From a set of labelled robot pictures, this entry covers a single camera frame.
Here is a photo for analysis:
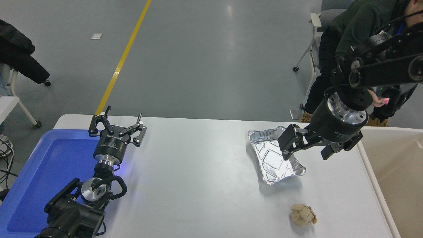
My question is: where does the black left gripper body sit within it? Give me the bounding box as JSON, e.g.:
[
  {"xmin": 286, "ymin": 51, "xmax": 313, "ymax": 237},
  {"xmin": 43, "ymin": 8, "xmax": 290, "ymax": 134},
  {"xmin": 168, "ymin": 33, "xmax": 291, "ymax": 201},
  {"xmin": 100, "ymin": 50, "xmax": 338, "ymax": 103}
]
[{"xmin": 93, "ymin": 126, "xmax": 131, "ymax": 164}]

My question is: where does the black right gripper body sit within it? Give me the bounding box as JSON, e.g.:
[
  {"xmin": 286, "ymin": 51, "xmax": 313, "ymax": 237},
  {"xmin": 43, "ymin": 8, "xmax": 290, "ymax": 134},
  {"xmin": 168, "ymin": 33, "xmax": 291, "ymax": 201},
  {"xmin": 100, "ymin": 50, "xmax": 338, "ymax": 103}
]
[{"xmin": 309, "ymin": 99, "xmax": 365, "ymax": 143}]

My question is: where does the silver foil tray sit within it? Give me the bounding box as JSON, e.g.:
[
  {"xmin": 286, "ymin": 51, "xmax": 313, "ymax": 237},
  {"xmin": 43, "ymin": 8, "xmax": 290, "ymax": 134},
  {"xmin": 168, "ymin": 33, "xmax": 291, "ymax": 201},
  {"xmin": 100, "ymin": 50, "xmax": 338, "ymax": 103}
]
[{"xmin": 248, "ymin": 126, "xmax": 306, "ymax": 185}]

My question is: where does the person's right hand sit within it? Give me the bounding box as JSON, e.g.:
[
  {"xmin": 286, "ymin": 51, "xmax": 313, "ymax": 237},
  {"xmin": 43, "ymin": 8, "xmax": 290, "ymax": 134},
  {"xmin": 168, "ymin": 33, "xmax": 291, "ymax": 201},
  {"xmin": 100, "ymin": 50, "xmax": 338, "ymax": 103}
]
[{"xmin": 369, "ymin": 89, "xmax": 386, "ymax": 107}]

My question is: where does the large pale bin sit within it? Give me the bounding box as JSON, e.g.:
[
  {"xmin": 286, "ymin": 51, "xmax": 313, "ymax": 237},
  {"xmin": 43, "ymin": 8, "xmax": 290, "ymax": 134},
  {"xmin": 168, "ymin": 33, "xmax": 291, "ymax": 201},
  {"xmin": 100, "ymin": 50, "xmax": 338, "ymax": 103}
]
[{"xmin": 355, "ymin": 127, "xmax": 423, "ymax": 238}]

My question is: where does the blue plastic tray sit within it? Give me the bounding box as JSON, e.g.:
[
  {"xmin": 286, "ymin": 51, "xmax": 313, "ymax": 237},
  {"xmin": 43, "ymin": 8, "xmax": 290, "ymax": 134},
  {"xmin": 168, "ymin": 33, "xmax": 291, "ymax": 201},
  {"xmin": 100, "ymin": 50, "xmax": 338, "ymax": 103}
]
[{"xmin": 0, "ymin": 129, "xmax": 102, "ymax": 238}]

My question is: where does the crumpled tan paper ball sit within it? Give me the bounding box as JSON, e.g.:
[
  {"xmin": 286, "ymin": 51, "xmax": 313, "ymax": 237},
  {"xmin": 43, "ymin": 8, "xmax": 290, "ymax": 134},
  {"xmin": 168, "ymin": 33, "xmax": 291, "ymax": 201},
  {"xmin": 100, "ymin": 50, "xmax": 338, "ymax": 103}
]
[{"xmin": 290, "ymin": 203, "xmax": 318, "ymax": 227}]

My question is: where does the small white side table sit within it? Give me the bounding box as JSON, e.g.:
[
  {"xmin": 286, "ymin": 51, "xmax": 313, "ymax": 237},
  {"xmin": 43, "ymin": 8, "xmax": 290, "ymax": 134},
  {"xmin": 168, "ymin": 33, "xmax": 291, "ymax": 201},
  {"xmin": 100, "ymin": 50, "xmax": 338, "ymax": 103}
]
[{"xmin": 0, "ymin": 96, "xmax": 20, "ymax": 125}]

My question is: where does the white grey wheeled chair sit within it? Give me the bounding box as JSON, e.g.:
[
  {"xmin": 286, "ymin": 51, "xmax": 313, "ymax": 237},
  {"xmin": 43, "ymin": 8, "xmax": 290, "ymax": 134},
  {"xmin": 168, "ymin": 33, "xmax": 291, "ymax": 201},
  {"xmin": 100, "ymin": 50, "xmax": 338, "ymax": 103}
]
[{"xmin": 292, "ymin": 0, "xmax": 356, "ymax": 72}]

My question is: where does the black cable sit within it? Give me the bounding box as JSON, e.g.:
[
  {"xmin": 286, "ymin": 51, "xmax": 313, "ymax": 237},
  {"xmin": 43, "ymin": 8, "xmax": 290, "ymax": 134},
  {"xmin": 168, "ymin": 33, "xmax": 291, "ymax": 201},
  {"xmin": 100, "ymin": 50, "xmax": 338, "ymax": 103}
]
[{"xmin": 0, "ymin": 138, "xmax": 19, "ymax": 185}]

